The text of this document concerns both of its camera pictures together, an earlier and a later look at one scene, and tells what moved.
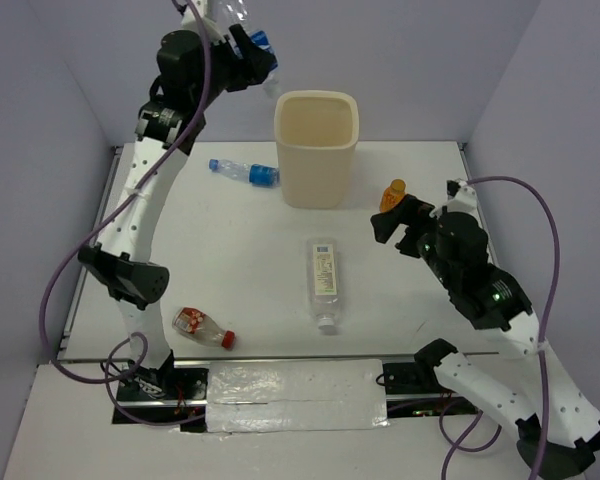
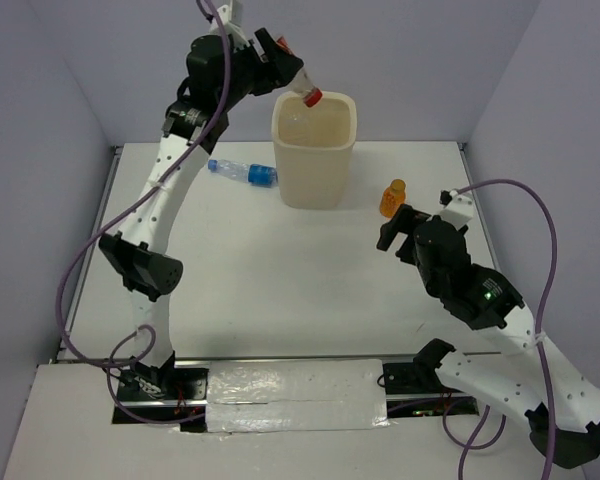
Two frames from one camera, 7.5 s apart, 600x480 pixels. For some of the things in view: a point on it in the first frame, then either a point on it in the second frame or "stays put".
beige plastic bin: (316, 134) stays put
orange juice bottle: (392, 194) stays put
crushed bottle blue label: (250, 173) stays put
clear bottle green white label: (324, 281) to (298, 126)
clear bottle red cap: (199, 325) to (313, 97)
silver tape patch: (287, 395) stays put
